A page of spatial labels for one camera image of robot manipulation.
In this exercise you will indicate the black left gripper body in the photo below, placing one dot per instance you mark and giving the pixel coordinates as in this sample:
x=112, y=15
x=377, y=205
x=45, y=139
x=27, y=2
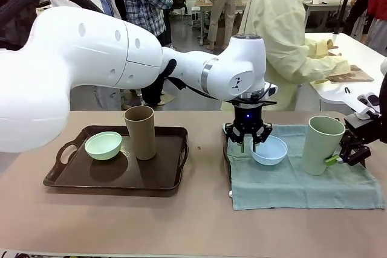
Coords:
x=248, y=119

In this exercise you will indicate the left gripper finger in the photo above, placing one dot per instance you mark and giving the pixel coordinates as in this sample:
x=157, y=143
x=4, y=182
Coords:
x=262, y=132
x=234, y=132

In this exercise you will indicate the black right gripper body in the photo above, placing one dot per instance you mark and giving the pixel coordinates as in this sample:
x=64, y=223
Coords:
x=362, y=131

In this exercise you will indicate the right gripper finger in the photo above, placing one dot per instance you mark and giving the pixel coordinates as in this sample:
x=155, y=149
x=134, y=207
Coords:
x=353, y=156
x=346, y=141

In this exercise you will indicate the light blue bowl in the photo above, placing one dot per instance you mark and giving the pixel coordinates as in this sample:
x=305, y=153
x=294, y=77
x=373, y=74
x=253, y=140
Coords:
x=272, y=156

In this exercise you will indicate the tall pale green cup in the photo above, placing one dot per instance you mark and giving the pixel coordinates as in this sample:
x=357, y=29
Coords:
x=317, y=149

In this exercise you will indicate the teal cloth mat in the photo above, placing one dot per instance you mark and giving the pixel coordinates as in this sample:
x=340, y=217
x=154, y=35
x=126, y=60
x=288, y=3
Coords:
x=287, y=188

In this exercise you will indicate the tall brown cup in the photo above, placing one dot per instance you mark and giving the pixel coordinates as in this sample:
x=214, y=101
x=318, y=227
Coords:
x=140, y=137

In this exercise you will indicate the mint green bowl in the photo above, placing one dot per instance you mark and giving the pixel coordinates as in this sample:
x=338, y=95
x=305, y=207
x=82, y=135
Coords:
x=101, y=150

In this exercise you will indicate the person's right forearm yellow sleeve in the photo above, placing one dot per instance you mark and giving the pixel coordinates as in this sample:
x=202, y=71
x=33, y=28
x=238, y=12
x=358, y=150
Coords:
x=326, y=66

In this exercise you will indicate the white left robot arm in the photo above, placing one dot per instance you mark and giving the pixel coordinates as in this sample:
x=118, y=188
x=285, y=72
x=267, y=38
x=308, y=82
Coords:
x=90, y=52

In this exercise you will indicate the person's left forearm yellow sleeve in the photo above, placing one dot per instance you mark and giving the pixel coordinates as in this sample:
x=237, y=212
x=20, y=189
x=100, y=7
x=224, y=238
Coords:
x=316, y=49

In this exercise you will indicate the person's left hand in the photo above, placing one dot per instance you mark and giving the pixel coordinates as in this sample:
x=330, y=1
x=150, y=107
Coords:
x=333, y=44

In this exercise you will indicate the small black clip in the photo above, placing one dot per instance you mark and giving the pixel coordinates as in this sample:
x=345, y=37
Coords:
x=347, y=90

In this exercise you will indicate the brown folded cloth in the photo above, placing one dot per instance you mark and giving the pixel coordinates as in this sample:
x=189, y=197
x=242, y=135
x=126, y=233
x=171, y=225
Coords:
x=359, y=75

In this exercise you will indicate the brown cardboard floor piece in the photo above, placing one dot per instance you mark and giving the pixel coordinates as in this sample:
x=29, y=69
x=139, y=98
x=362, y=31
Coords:
x=167, y=98

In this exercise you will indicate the white side table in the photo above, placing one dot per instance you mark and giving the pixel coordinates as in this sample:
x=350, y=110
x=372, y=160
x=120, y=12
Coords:
x=356, y=52

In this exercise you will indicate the person in yellow gown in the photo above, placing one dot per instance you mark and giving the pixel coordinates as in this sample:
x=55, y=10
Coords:
x=281, y=28

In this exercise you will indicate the person in black trousers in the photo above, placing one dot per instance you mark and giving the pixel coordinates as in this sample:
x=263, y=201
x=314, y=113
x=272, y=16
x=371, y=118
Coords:
x=356, y=19

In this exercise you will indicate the wooden top background table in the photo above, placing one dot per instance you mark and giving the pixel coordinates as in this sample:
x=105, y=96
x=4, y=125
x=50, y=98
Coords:
x=205, y=4

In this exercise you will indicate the black stand pole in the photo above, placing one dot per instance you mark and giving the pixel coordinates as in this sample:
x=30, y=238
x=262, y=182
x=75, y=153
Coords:
x=343, y=4

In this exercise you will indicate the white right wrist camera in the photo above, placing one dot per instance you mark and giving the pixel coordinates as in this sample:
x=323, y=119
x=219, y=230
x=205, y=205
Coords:
x=366, y=107

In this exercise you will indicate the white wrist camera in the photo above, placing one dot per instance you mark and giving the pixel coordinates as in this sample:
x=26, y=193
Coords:
x=271, y=89
x=366, y=107

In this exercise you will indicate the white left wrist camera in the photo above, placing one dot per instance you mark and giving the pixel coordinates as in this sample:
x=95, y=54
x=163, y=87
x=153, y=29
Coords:
x=271, y=89

